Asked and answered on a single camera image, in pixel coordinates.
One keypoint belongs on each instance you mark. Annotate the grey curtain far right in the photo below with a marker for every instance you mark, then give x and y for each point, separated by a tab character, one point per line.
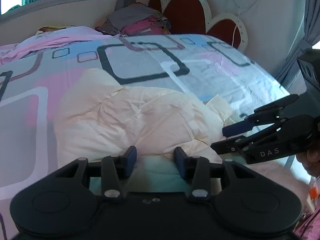
310	24

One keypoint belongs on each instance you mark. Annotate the person's right hand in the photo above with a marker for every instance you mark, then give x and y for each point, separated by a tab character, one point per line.
310	161

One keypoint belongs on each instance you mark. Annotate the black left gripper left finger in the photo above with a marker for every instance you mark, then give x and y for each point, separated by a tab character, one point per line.
114	169

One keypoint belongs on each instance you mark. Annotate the pink blanket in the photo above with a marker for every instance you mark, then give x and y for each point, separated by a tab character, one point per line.
54	39

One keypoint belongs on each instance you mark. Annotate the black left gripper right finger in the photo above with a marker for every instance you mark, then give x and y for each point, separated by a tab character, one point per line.
195	171

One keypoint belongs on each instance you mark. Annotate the cream white quilted jacket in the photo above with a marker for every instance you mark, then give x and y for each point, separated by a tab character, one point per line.
97	117

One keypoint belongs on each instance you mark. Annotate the stack of folded clothes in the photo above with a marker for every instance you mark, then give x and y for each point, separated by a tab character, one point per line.
135	20

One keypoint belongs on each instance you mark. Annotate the colourful patterned pillow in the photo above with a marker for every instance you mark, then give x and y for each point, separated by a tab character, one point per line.
52	28

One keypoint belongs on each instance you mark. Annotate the patterned grey pink bedsheet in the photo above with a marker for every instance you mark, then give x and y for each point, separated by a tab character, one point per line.
33	86

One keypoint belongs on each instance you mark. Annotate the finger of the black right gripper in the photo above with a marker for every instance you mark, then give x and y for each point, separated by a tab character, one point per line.
240	135
270	113

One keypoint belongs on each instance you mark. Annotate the red heart-shaped headboard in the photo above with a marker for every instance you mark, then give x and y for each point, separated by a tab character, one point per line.
195	17

